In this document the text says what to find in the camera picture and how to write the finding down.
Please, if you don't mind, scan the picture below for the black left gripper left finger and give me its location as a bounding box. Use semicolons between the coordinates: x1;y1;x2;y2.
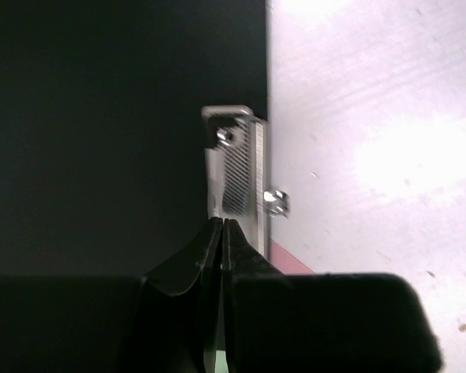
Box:
0;218;222;372

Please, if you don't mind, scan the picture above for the pink clipboard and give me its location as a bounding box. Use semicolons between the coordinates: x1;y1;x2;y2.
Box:
270;240;314;274

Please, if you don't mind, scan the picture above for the black clipboard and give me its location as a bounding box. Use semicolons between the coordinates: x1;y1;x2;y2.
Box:
0;1;267;275

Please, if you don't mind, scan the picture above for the green clipboard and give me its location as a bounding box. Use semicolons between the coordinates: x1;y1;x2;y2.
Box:
214;350;228;373

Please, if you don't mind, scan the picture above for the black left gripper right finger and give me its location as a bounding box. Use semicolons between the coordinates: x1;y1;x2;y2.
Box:
222;219;443;372

